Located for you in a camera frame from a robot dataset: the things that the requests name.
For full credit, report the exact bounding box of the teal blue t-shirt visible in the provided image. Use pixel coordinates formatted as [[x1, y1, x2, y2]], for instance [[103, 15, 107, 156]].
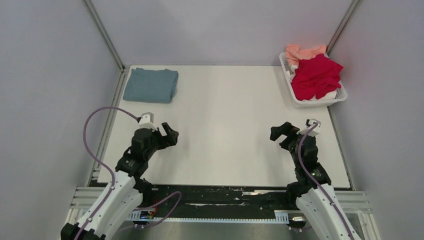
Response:
[[122, 68, 179, 104]]

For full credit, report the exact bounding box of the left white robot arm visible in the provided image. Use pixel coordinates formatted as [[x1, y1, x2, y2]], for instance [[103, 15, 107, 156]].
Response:
[[60, 122, 179, 240]]

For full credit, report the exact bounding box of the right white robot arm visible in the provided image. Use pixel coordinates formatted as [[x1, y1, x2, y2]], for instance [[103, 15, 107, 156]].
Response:
[[269, 118, 361, 240]]

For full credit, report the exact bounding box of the red t-shirt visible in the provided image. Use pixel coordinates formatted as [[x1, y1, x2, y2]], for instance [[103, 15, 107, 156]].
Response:
[[291, 53, 344, 101]]

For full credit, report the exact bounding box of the white plastic laundry basket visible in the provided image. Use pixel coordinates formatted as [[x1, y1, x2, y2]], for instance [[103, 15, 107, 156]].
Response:
[[279, 52, 348, 109]]

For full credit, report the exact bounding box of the peach orange t-shirt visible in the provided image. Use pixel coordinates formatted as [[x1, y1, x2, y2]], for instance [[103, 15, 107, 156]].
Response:
[[285, 44, 327, 65]]

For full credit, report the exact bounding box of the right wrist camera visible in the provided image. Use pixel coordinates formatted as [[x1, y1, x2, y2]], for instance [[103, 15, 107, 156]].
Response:
[[297, 118, 321, 137]]

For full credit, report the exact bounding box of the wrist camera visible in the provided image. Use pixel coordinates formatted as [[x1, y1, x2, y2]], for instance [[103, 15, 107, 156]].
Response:
[[297, 118, 321, 137], [137, 112, 157, 131]]

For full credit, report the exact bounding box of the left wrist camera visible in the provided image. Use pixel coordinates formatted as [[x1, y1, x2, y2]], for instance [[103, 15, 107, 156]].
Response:
[[137, 112, 157, 131]]

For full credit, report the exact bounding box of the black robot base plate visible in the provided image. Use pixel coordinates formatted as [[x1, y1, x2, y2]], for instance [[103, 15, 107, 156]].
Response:
[[87, 178, 352, 230]]

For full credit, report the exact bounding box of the white slotted cable duct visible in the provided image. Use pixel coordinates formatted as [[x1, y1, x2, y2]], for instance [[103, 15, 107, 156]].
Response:
[[125, 210, 290, 224]]

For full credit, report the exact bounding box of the aluminium front rail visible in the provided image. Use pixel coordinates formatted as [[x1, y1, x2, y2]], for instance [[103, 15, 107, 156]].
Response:
[[70, 187, 373, 214]]

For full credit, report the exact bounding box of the right aluminium frame post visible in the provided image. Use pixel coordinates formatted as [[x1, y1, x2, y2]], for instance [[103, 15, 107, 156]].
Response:
[[326, 0, 363, 55]]

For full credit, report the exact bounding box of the aluminium frame post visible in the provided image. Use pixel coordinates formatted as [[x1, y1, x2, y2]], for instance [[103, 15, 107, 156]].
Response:
[[82, 0, 125, 72], [326, 0, 363, 55]]

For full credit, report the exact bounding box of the left aluminium frame post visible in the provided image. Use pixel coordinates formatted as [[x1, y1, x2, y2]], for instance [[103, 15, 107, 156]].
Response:
[[82, 0, 125, 72]]

